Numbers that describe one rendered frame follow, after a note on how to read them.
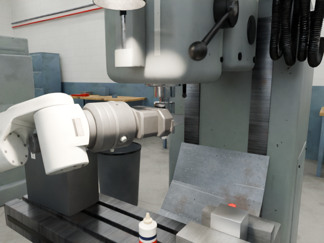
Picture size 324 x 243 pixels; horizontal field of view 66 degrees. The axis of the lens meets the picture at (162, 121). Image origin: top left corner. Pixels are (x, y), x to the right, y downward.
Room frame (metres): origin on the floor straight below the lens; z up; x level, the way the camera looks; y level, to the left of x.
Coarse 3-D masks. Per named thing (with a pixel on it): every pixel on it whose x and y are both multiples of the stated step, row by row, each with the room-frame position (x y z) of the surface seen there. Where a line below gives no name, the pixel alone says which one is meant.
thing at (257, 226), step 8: (208, 208) 0.54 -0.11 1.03; (208, 216) 0.52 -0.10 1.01; (248, 216) 0.50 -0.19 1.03; (256, 216) 0.57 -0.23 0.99; (208, 224) 0.52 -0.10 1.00; (248, 224) 0.47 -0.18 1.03; (256, 224) 0.47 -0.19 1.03; (264, 224) 0.47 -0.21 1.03; (272, 224) 0.47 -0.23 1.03; (280, 224) 0.54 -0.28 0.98; (248, 232) 0.47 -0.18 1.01; (256, 232) 0.46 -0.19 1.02; (264, 232) 0.45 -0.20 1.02; (272, 232) 0.45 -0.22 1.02; (280, 232) 0.54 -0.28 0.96; (248, 240) 0.47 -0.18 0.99; (256, 240) 0.46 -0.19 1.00; (264, 240) 0.45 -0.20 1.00; (272, 240) 0.46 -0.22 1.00
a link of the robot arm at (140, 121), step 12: (120, 108) 0.44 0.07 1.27; (132, 108) 0.48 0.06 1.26; (144, 108) 0.52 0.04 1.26; (156, 108) 0.51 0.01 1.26; (120, 120) 0.43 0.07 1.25; (132, 120) 0.44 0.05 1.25; (144, 120) 0.46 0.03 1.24; (156, 120) 0.48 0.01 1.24; (168, 120) 0.48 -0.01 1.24; (120, 132) 0.43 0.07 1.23; (132, 132) 0.44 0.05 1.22; (144, 132) 0.46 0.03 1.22; (156, 132) 0.48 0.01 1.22; (168, 132) 0.49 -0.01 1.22; (120, 144) 0.44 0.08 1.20
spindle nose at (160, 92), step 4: (156, 88) 0.54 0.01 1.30; (160, 88) 0.53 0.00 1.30; (164, 88) 0.53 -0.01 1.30; (168, 88) 0.53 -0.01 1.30; (172, 88) 0.54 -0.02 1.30; (156, 92) 0.54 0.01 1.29; (160, 92) 0.53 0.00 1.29; (164, 92) 0.53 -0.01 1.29; (168, 92) 0.53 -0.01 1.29; (172, 92) 0.54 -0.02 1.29; (156, 96) 0.54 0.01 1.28; (160, 96) 0.53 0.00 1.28; (164, 96) 0.53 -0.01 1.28; (168, 96) 0.53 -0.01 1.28; (172, 96) 0.54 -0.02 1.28
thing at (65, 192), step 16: (32, 160) 0.77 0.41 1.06; (96, 160) 0.78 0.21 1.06; (32, 176) 0.77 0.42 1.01; (48, 176) 0.73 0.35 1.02; (64, 176) 0.69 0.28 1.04; (80, 176) 0.72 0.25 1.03; (96, 176) 0.78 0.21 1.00; (32, 192) 0.78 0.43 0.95; (48, 192) 0.73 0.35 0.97; (64, 192) 0.69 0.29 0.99; (80, 192) 0.72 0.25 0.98; (96, 192) 0.77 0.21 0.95; (64, 208) 0.69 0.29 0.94; (80, 208) 0.71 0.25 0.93
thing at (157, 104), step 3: (156, 102) 0.54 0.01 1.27; (159, 102) 0.54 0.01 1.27; (162, 102) 0.54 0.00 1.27; (165, 102) 0.54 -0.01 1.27; (168, 102) 0.54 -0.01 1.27; (171, 102) 0.54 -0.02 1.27; (174, 102) 0.55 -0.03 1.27; (156, 105) 0.54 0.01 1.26; (159, 105) 0.53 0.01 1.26; (162, 105) 0.53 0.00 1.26; (165, 105) 0.53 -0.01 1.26; (168, 105) 0.53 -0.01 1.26; (171, 105) 0.54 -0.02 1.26; (174, 105) 0.54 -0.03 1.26
